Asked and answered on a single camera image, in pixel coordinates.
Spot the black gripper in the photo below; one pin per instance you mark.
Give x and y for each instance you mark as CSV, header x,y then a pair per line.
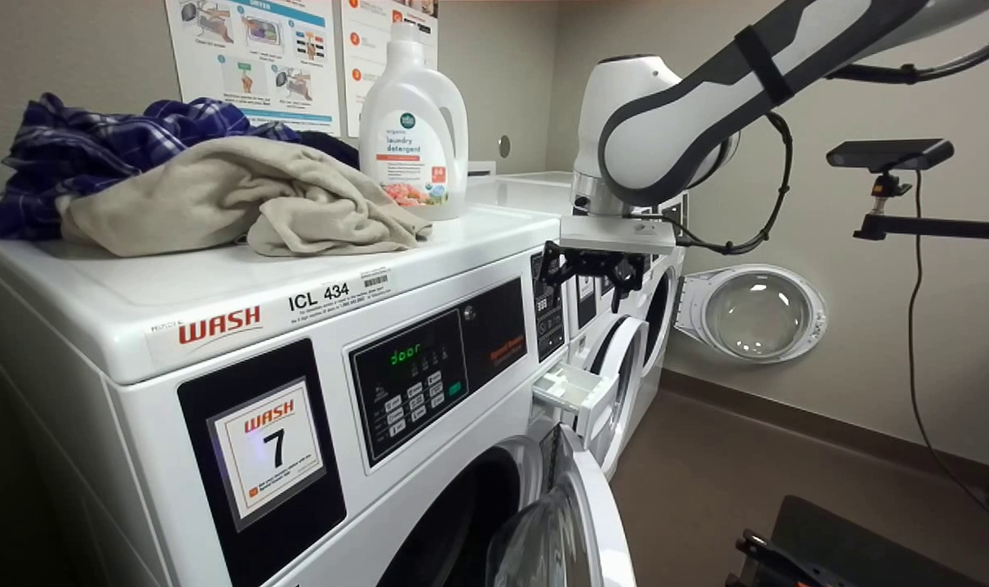
x,y
601,268

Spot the white detergent tray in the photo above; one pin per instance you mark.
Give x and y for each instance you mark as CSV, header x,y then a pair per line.
x,y
561,390

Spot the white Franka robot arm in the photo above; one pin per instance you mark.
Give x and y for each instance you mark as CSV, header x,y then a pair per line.
x,y
678,131

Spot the white washing machine number 8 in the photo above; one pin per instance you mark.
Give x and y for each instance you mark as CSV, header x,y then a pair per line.
x,y
515,190

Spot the white detergent bottle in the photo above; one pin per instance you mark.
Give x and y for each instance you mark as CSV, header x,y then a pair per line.
x,y
413,131

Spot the white washing machine number 7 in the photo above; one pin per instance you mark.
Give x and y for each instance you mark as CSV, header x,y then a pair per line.
x,y
134,326

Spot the round washer 8 door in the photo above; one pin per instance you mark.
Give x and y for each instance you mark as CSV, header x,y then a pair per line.
x,y
620,380

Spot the round glass appliance door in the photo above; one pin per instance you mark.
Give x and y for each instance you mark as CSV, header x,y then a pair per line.
x,y
759,315

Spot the round washer 7 door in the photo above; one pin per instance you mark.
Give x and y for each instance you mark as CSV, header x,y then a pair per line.
x,y
591,522

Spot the beige cloth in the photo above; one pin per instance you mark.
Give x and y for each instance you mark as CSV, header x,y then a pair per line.
x,y
244,197

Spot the laundry instruction poster blue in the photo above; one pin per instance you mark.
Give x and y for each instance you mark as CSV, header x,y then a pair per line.
x,y
260,52

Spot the black clamp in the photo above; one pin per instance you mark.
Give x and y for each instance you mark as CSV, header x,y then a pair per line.
x,y
775,557

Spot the blue plaid cloth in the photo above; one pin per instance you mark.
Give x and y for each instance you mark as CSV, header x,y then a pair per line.
x,y
81,150

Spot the black camera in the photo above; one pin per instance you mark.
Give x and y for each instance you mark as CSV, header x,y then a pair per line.
x,y
889,150

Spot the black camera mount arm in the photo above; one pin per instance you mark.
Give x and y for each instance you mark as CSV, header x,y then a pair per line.
x,y
929,227

